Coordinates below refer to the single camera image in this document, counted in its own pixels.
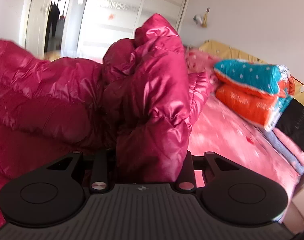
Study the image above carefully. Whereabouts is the red puffer jacket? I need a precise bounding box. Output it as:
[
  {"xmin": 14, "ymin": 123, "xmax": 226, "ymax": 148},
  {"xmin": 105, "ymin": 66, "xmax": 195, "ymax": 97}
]
[{"xmin": 0, "ymin": 13, "xmax": 212, "ymax": 230}]

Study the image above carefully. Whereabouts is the white door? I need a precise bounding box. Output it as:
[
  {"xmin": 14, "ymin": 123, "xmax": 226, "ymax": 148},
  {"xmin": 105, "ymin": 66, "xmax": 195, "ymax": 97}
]
[{"xmin": 20, "ymin": 0, "xmax": 58, "ymax": 55}]

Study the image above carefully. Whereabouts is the pink folded blanket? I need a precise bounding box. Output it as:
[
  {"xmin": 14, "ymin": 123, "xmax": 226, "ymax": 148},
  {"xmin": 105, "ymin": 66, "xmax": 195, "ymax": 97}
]
[{"xmin": 275, "ymin": 129, "xmax": 304, "ymax": 167}]

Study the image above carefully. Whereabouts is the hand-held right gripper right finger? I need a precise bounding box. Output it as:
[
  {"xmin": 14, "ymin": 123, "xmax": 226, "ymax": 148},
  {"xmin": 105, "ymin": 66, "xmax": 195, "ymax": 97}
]
[{"xmin": 176, "ymin": 151, "xmax": 242, "ymax": 194}]

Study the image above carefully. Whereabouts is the yellow padded headboard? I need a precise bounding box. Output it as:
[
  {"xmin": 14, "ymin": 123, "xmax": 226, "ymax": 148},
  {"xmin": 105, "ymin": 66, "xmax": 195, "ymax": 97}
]
[{"xmin": 198, "ymin": 39, "xmax": 304, "ymax": 93}]

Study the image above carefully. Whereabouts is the grey-blue folded blanket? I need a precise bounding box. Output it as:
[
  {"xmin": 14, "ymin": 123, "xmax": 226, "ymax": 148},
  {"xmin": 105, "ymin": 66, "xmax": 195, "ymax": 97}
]
[{"xmin": 262, "ymin": 127, "xmax": 304, "ymax": 175}]

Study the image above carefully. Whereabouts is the white wardrobe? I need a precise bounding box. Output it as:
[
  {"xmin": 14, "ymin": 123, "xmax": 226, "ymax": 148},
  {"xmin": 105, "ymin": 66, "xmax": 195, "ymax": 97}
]
[{"xmin": 77, "ymin": 0, "xmax": 192, "ymax": 60}]

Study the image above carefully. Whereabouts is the white and yellow wall ornament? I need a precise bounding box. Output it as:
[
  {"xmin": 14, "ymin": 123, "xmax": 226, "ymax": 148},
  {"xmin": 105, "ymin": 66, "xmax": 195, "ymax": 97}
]
[{"xmin": 193, "ymin": 7, "xmax": 210, "ymax": 28}]

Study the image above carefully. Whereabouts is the pink plush bed blanket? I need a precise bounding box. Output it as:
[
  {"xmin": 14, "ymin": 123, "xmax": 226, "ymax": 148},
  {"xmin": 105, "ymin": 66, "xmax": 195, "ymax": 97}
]
[{"xmin": 187, "ymin": 90, "xmax": 304, "ymax": 220}]

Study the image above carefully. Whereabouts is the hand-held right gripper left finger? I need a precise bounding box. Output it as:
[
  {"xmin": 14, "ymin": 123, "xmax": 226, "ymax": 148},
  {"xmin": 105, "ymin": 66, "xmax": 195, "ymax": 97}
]
[{"xmin": 45, "ymin": 149, "xmax": 110, "ymax": 194}]

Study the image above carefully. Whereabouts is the teal and orange folded quilt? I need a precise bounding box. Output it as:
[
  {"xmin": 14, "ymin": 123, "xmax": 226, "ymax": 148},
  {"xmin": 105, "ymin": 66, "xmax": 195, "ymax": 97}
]
[{"xmin": 213, "ymin": 59, "xmax": 296, "ymax": 132}]

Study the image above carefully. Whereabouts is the black folded cloth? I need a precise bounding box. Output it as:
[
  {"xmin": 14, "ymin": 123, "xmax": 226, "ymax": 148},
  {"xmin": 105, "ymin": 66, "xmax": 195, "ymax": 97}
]
[{"xmin": 276, "ymin": 97, "xmax": 304, "ymax": 153}]

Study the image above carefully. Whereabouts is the pink heart print pillow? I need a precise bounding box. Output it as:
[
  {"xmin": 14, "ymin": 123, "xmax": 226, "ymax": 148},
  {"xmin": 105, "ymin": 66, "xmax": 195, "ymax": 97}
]
[{"xmin": 184, "ymin": 49, "xmax": 219, "ymax": 98}]

